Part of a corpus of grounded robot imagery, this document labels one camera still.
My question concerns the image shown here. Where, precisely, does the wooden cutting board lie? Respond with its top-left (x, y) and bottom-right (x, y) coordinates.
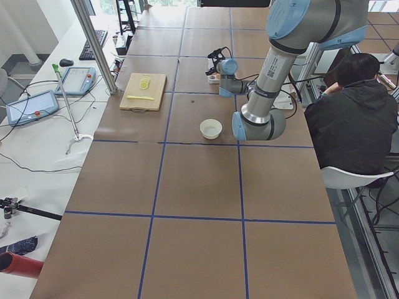
top-left (119, 73), bottom-right (166, 111)

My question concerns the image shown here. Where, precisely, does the black keyboard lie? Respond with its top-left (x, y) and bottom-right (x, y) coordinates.
top-left (79, 29), bottom-right (108, 61)

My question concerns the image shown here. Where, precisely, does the near blue teach pendant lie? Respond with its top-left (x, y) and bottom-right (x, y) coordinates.
top-left (6, 90), bottom-right (59, 126)

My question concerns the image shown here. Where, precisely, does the white plastic chair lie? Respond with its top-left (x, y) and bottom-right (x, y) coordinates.
top-left (320, 166), bottom-right (399, 219)

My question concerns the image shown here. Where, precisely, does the red cylinder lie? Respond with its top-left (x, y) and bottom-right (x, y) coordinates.
top-left (1, 252), bottom-right (44, 279)

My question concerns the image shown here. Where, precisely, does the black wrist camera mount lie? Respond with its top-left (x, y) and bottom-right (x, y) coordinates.
top-left (205, 47), bottom-right (228, 76)

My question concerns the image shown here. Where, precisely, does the clear plastic egg box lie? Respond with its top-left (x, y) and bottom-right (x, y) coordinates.
top-left (208, 73), bottom-right (220, 84)

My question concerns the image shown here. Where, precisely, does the white ceramic bowl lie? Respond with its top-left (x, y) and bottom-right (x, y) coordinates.
top-left (199, 119), bottom-right (223, 140)

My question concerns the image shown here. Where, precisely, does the far blue teach pendant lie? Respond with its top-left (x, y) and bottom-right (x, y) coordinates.
top-left (61, 67), bottom-right (96, 97)

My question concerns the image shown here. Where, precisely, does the blue teach pendant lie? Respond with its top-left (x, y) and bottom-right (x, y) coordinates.
top-left (6, 90), bottom-right (59, 126)
top-left (61, 67), bottom-right (96, 97)

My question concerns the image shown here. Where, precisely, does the aluminium frame post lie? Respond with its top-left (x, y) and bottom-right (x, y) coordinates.
top-left (71, 0), bottom-right (118, 95)

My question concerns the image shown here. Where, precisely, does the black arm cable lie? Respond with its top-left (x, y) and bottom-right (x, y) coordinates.
top-left (236, 46), bottom-right (309, 120)

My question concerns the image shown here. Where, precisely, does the yellow plastic knife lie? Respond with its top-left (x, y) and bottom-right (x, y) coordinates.
top-left (127, 95), bottom-right (155, 100)

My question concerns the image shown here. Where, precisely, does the front lemon slice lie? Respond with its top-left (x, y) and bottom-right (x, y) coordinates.
top-left (139, 81), bottom-right (150, 90)

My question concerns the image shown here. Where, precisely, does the black tripod clamp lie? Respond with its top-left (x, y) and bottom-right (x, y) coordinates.
top-left (0, 197), bottom-right (62, 221)

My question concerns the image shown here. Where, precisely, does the black computer mouse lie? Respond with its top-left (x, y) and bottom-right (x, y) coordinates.
top-left (59, 59), bottom-right (74, 67)

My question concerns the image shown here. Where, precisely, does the seated person in black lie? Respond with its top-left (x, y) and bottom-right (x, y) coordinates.
top-left (304, 53), bottom-right (398, 175)

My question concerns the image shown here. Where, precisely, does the long reacher grabber tool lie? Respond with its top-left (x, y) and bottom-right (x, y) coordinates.
top-left (52, 64), bottom-right (94, 154)

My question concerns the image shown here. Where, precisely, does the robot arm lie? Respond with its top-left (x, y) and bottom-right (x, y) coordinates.
top-left (214, 1), bottom-right (368, 141)

